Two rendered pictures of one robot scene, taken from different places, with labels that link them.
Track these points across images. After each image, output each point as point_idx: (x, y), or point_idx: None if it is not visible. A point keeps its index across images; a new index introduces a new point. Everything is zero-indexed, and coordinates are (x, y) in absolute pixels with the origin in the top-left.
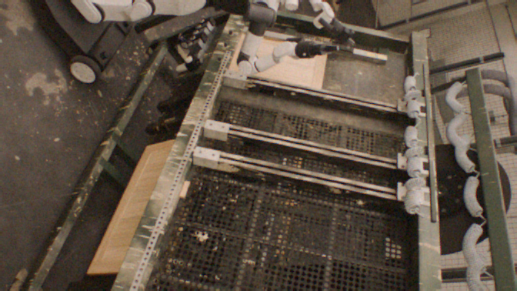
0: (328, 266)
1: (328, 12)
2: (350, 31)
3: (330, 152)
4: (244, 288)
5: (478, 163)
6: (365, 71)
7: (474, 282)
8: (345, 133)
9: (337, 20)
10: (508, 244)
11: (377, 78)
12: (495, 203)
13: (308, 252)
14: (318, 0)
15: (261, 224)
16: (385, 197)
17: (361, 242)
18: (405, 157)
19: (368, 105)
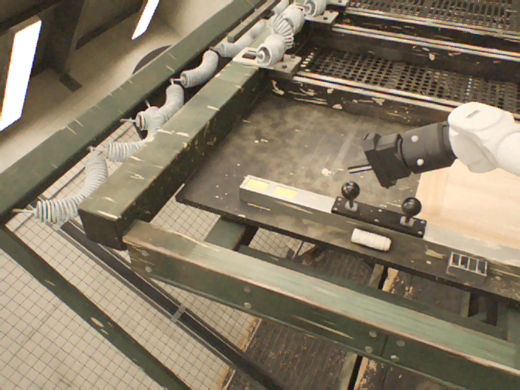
0: (428, 4)
1: (476, 102)
2: (377, 135)
3: (428, 41)
4: (398, 385)
5: (162, 84)
6: (309, 173)
7: (254, 35)
8: (388, 83)
9: (429, 130)
10: (211, 17)
11: (287, 159)
12: (190, 42)
13: (449, 11)
14: (518, 135)
15: (505, 25)
16: (360, 8)
17: (389, 11)
18: (323, 18)
19: (348, 82)
